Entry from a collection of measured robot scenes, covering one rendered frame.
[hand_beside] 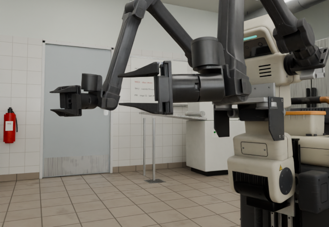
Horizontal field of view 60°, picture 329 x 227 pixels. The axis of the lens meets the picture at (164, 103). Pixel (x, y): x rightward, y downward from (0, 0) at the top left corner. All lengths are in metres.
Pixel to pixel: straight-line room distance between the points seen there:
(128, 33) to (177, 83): 0.60
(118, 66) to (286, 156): 0.73
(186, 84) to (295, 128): 1.00
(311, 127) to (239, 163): 0.40
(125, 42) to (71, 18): 3.88
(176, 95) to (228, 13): 0.26
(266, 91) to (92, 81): 0.65
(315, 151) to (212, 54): 0.91
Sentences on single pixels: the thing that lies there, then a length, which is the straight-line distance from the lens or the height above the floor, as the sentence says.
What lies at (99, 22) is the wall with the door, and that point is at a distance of 5.01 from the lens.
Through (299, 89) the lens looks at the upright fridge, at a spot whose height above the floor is 1.35.
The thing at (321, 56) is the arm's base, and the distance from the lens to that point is 1.15.
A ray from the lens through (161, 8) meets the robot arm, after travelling 1.20.
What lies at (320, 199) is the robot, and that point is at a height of 0.59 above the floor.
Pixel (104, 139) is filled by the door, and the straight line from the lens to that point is 4.82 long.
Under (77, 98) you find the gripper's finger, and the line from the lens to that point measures 0.96.
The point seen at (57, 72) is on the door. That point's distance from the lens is 4.76.
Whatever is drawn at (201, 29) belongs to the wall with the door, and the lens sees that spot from 5.76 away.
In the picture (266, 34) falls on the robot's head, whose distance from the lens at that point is 1.17.
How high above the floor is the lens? 0.89
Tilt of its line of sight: 3 degrees up
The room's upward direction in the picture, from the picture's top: straight up
